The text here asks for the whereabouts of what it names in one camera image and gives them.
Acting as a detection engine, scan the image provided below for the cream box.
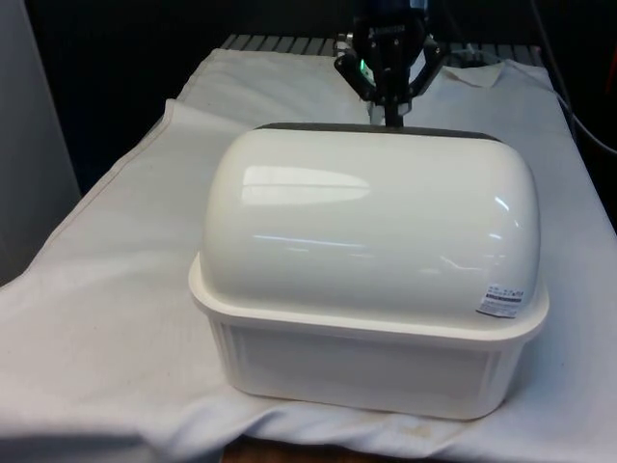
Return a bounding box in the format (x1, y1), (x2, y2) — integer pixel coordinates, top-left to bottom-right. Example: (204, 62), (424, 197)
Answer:
(186, 262), (551, 424)

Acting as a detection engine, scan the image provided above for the rounded box lid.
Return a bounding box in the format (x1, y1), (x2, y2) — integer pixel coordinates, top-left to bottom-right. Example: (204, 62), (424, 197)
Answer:
(201, 122), (542, 325)

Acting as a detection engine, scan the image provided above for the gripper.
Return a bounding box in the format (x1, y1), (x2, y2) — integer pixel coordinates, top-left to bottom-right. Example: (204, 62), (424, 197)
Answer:
(335, 14), (443, 128)

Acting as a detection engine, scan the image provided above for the black cable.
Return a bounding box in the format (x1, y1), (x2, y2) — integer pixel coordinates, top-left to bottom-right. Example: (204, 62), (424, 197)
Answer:
(532, 0), (582, 115)

